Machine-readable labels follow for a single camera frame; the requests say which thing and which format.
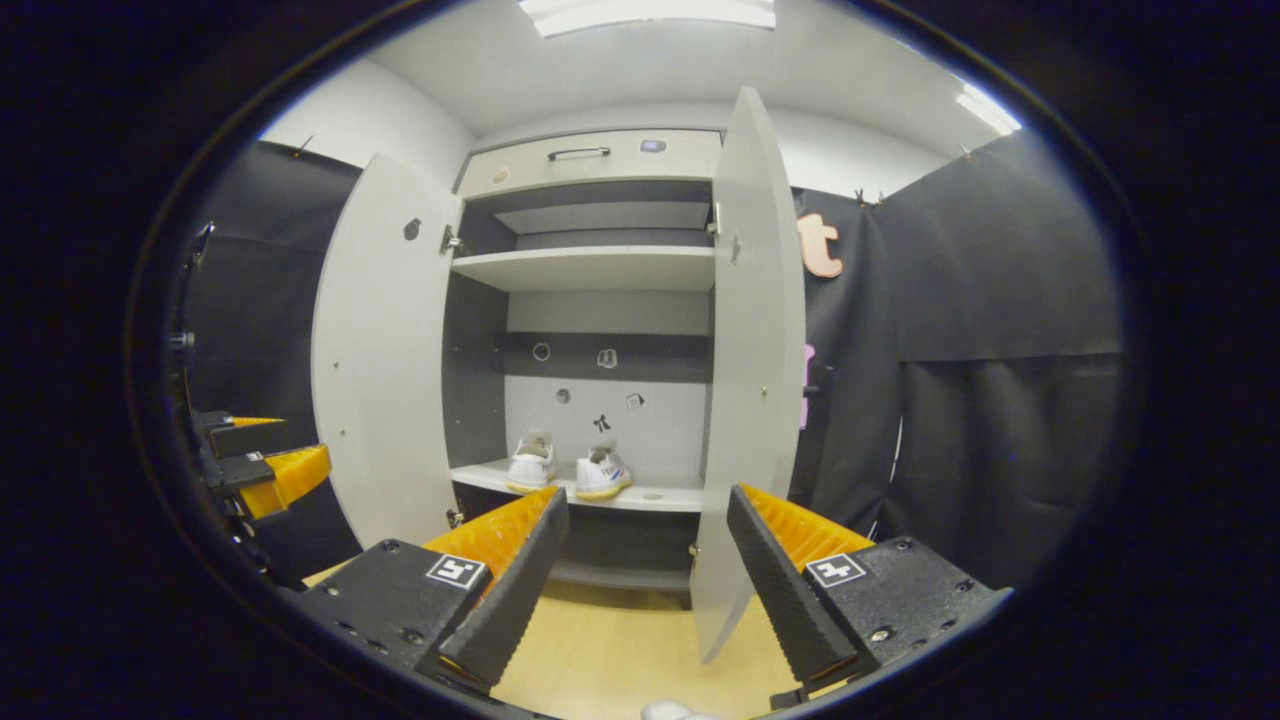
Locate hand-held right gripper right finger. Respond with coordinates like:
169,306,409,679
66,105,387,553
725,483,1013,703

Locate white and grey shoe cabinet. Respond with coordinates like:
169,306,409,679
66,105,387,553
440,128,726,611

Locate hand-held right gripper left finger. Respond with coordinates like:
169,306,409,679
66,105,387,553
298,487,571,696

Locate white shoe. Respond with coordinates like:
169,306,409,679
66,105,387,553
574,445,633,501
505,432,558,494

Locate white shoe cabinet door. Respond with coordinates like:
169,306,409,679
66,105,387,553
312,152,466,549
688,86,807,663

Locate white cabinet drawer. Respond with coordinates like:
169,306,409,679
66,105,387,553
455,130,723,199

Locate ceiling light panel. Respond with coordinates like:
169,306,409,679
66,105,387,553
955,80,1023,136

